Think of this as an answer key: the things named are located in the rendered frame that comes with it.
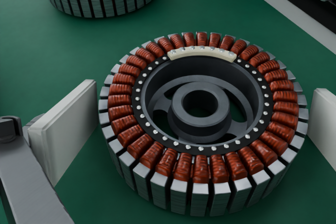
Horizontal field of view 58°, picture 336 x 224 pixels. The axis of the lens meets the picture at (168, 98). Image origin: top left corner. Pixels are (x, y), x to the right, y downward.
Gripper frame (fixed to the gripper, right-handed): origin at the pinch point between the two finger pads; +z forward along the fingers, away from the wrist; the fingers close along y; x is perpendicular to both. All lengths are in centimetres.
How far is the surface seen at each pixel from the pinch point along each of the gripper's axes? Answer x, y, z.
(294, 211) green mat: -3.9, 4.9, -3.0
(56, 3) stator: 5.4, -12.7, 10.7
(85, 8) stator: 5.1, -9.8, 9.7
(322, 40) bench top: 3.0, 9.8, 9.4
